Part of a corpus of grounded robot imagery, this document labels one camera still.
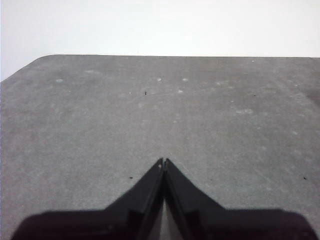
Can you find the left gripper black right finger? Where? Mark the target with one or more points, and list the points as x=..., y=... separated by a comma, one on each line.
x=225, y=225

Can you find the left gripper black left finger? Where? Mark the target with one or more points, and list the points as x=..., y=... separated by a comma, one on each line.
x=112, y=222

